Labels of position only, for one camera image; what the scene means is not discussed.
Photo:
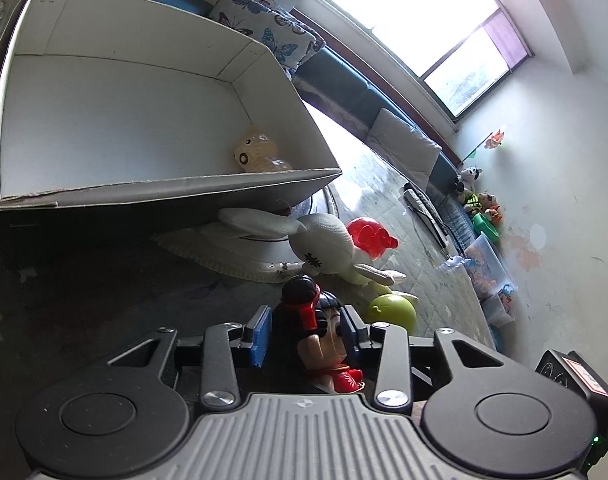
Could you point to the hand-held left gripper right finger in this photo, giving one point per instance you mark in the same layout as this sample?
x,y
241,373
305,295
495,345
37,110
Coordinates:
x,y
353,336

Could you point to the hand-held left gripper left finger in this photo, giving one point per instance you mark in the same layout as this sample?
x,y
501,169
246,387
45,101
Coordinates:
x,y
261,336

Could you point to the black-haired doll figurine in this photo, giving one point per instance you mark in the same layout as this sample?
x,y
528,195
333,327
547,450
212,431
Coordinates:
x,y
329,332

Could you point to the green ball toy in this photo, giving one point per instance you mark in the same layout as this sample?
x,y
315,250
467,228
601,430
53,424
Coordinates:
x,y
391,312

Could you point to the white rabbit plush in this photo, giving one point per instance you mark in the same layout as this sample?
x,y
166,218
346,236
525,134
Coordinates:
x,y
319,240

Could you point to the red plastic head toy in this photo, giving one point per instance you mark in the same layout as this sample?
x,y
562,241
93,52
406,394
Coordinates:
x,y
366,235

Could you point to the dark cardboard box white inside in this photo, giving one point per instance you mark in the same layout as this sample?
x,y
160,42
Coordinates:
x,y
124,110

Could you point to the round glass turntable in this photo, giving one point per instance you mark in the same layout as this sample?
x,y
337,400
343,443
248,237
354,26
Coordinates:
x,y
224,257

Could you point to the small colourful carton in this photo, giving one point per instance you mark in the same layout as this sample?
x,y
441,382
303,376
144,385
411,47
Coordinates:
x,y
501,307

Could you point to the clear plastic storage box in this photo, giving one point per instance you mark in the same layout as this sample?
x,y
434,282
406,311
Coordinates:
x,y
489,267

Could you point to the green plastic toy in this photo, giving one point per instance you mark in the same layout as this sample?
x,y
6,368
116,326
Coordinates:
x,y
485,222

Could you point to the yellow cartoon toy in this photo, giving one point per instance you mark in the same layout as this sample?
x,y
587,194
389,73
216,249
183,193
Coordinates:
x,y
256,152

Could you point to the orange and green plush toys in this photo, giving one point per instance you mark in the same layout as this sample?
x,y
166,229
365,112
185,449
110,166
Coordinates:
x,y
484,204

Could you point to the panda plush toy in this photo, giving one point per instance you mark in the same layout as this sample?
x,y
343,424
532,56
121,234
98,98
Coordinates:
x,y
470,177

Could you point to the white cushion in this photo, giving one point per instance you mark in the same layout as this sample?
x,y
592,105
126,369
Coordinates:
x,y
404,142

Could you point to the orange paper pinwheel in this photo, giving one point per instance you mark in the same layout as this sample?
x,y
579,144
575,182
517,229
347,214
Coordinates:
x,y
495,139

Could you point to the blue sofa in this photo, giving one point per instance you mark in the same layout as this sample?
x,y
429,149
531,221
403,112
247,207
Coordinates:
x,y
344,85

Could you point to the butterfly print cushion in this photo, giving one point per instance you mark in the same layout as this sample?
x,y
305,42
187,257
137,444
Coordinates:
x,y
269,20

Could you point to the window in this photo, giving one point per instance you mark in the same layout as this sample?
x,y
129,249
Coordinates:
x,y
409,10

